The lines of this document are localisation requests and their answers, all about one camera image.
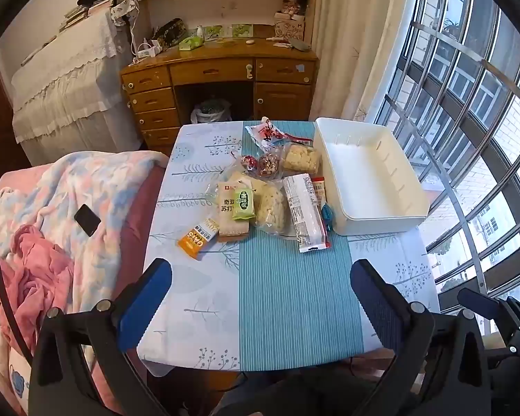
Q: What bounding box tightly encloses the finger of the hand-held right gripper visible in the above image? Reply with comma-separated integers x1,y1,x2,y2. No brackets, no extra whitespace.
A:
457,288,510,319

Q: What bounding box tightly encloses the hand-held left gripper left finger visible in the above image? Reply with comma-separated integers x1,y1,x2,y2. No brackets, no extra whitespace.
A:
28,258,174,416

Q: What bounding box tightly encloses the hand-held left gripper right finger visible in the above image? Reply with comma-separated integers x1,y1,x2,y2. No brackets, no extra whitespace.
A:
349,259,492,416

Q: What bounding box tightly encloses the orange snack packet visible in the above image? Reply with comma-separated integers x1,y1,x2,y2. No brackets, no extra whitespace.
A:
176,219,221,261

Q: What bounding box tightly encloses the beige cracker packet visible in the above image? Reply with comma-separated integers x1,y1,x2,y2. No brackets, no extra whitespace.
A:
217,182,252,243

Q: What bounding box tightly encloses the long white snack packet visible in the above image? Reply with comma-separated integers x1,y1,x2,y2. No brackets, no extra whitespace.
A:
283,173,332,254

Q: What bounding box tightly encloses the clear bag with pastry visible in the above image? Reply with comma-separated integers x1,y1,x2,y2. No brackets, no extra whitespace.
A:
205,169,265,209

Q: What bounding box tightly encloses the orange and white biscuit packet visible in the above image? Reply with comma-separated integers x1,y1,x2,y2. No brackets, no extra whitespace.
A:
311,176,328,209

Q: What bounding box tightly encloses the green snack packet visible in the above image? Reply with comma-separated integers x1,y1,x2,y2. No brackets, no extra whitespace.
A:
231,188,259,222

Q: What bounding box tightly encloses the white plastic bin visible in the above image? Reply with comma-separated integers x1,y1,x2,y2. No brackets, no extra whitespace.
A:
313,117,430,235

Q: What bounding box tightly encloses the clear bag of rice puffs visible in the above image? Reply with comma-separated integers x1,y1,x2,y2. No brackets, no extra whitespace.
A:
251,180,289,237

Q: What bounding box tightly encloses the rice crispy block bag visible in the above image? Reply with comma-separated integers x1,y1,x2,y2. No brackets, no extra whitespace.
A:
281,143,322,174

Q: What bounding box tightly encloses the red candy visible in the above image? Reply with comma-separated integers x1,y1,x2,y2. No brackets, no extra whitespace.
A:
240,155,261,176

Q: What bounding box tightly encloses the clear nut ball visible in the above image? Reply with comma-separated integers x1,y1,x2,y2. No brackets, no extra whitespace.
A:
259,151,282,179

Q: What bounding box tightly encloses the red and white snack packet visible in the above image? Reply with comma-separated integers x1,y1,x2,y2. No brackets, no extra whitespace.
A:
245,117,287,152

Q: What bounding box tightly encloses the black phone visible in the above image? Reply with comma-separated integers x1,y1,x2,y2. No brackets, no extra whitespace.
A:
73,203,101,237

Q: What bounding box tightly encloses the pink blanket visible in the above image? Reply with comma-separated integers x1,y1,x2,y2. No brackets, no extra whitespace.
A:
0,223,76,399

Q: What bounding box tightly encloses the pastel fleece blanket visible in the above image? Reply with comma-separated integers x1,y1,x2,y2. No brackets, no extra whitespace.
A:
0,149,170,416

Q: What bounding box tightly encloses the window with metal grille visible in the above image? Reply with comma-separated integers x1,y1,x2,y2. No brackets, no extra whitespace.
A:
373,0,520,339

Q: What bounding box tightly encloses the white lace cover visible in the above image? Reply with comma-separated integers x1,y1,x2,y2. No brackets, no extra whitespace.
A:
11,6,144,167

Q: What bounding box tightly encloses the wooden desk with drawers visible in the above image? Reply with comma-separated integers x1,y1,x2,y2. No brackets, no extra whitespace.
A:
120,39,320,157

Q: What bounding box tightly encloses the white power strip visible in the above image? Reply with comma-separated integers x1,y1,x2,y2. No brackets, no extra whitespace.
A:
134,40,162,59

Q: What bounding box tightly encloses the patterned pencil case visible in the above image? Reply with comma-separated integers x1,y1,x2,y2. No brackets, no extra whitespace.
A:
151,18,187,50

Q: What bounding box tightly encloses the cream curtain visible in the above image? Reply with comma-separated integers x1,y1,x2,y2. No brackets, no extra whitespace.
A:
310,0,423,124

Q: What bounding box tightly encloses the white floral pouch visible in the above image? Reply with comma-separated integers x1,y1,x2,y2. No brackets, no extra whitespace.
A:
110,0,140,26

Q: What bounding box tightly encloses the cardboard box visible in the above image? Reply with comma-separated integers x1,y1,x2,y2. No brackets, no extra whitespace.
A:
274,17,306,42

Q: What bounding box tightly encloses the stack of papers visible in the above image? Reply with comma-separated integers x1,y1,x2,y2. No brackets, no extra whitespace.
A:
60,4,89,31

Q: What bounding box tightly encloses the wooden bookshelf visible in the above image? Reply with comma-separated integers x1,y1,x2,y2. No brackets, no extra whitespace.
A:
123,0,319,53

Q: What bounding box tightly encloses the doll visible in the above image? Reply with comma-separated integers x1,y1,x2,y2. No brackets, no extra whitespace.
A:
277,0,308,20

